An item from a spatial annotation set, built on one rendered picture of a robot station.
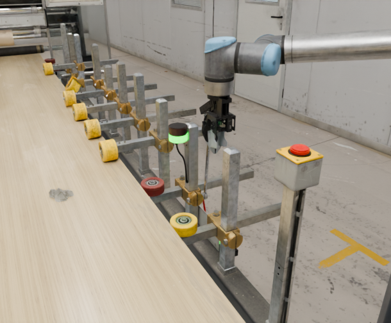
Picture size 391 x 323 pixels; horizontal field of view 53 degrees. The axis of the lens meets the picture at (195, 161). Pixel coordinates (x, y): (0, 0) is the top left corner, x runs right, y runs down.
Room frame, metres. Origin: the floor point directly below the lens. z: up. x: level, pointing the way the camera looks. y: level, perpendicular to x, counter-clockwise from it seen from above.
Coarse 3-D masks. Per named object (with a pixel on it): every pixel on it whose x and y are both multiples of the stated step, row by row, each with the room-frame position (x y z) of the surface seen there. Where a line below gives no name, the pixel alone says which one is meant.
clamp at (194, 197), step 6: (180, 180) 1.26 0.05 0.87; (180, 186) 1.22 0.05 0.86; (186, 192) 1.18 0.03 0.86; (192, 192) 1.17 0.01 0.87; (198, 192) 1.17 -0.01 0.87; (186, 198) 1.18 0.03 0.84; (192, 198) 1.15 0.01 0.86; (198, 198) 1.16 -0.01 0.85; (192, 204) 1.15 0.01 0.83; (198, 204) 1.16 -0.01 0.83
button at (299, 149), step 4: (296, 144) 0.76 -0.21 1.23; (300, 144) 0.76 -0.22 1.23; (292, 148) 0.74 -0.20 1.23; (296, 148) 0.74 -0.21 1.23; (300, 148) 0.74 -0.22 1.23; (304, 148) 0.74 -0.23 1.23; (308, 148) 0.74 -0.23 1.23; (292, 152) 0.73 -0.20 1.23; (296, 152) 0.73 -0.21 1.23; (300, 152) 0.73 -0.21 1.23; (304, 152) 0.73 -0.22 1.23; (308, 152) 0.73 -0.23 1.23
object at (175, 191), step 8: (248, 168) 1.37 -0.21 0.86; (216, 176) 1.30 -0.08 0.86; (240, 176) 1.32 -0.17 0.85; (248, 176) 1.34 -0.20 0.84; (200, 184) 1.25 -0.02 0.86; (208, 184) 1.26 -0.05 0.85; (216, 184) 1.27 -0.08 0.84; (168, 192) 1.19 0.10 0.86; (176, 192) 1.20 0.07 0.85; (152, 200) 1.16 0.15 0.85; (160, 200) 1.17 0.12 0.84
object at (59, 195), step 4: (60, 188) 1.12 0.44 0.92; (52, 192) 1.11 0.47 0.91; (56, 192) 1.11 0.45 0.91; (60, 192) 1.09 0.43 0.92; (64, 192) 1.11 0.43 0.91; (68, 192) 1.10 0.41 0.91; (72, 192) 1.11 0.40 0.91; (52, 196) 1.08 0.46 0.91; (56, 196) 1.08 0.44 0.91; (60, 196) 1.08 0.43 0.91; (64, 196) 1.08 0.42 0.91; (68, 196) 1.09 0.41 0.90; (56, 200) 1.07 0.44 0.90; (60, 200) 1.07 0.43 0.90; (64, 200) 1.07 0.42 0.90
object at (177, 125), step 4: (172, 124) 1.19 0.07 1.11; (176, 124) 1.19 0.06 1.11; (180, 124) 1.19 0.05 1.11; (184, 124) 1.19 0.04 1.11; (172, 128) 1.16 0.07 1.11; (176, 128) 1.15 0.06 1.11; (180, 128) 1.15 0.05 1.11; (176, 136) 1.15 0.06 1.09; (180, 136) 1.15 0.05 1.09; (176, 144) 1.17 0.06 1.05; (184, 144) 1.20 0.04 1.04; (184, 160) 1.18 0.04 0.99; (184, 164) 1.18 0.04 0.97
